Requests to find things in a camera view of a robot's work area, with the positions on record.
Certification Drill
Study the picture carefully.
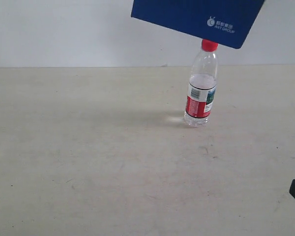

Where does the clear plastic water bottle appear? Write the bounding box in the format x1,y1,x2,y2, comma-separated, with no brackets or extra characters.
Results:
184,39,218,127

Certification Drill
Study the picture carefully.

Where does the blue ring binder notebook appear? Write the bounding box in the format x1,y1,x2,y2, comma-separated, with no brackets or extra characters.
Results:
131,0,264,49

